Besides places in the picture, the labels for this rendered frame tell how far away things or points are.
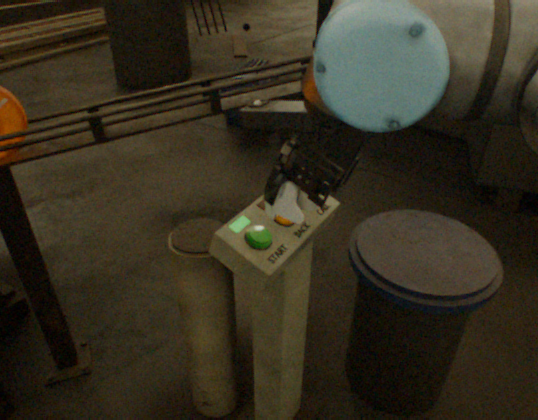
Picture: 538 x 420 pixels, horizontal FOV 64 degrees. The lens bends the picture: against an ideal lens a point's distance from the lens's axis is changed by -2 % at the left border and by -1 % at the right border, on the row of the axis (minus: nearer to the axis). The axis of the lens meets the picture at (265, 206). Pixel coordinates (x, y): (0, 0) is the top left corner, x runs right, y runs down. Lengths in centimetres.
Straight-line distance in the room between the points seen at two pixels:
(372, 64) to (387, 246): 70
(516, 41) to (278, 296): 57
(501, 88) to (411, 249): 68
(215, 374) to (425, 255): 53
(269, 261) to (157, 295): 86
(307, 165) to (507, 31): 27
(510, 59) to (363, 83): 9
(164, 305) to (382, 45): 124
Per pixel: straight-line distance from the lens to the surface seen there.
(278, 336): 85
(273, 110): 54
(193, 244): 81
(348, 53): 31
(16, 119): 96
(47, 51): 467
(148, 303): 146
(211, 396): 111
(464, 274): 96
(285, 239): 70
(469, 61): 32
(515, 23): 34
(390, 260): 94
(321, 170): 52
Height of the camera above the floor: 101
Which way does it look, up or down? 33 degrees down
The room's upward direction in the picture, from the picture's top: straight up
